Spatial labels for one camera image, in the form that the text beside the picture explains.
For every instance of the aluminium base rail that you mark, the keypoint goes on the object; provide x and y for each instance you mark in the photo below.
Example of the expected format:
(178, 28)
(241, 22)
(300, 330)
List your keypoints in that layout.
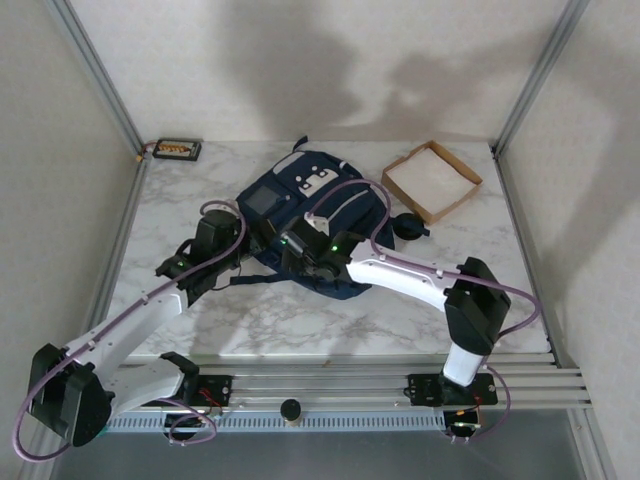
(325, 385)

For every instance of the black round disc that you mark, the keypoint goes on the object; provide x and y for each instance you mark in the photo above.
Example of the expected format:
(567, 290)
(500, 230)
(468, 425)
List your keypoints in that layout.
(407, 227)

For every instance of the brown cardboard tray box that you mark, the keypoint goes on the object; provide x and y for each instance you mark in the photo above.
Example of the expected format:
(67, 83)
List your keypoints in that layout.
(465, 172)

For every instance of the black box with orange pattern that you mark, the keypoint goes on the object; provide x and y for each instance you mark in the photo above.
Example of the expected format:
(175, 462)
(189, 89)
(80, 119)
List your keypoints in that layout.
(177, 150)

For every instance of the small circuit board with LED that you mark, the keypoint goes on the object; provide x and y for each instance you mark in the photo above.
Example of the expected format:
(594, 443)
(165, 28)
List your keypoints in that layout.
(200, 420)
(462, 425)

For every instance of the navy blue backpack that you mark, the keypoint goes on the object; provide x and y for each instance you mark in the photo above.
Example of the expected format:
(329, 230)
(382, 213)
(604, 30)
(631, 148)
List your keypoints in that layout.
(280, 195)

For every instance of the white paper liner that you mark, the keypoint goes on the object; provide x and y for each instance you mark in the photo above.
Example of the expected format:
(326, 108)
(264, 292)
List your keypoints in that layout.
(430, 177)

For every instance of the black round knob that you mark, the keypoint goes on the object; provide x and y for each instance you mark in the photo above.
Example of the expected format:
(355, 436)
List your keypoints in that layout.
(291, 412)

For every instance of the aluminium frame side rail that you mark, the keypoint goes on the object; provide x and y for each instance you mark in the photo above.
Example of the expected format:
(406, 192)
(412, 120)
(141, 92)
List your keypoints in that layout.
(120, 235)
(530, 250)

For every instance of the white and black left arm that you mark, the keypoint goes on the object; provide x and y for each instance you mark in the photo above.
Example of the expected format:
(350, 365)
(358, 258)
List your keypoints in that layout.
(130, 330)

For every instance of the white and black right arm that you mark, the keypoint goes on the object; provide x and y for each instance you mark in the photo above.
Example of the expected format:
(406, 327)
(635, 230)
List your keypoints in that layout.
(400, 275)

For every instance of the aluminium frame post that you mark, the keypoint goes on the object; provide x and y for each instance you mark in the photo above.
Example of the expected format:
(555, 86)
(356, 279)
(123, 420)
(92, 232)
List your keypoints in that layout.
(100, 75)
(540, 75)

